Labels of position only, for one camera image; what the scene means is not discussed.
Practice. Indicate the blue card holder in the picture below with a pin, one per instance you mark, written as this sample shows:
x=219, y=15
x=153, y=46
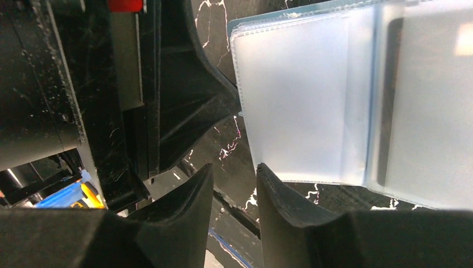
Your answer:
x=308, y=82

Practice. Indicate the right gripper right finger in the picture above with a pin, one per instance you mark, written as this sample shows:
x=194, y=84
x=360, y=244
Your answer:
x=295, y=232

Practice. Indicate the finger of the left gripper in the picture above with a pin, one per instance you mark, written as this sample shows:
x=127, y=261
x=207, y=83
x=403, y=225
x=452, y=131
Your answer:
x=192, y=95

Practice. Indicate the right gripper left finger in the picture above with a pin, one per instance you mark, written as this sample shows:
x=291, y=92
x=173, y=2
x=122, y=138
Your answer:
x=170, y=232

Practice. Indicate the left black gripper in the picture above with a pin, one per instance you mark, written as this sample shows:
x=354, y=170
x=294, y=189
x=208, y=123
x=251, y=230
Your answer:
x=77, y=78

